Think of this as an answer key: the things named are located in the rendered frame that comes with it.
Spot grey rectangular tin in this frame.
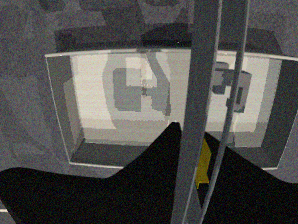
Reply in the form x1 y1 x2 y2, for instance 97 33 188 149
45 47 298 171

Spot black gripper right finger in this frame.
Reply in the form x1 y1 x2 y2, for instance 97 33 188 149
202 132 298 224

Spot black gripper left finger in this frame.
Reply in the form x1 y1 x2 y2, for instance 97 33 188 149
0 123 182 224

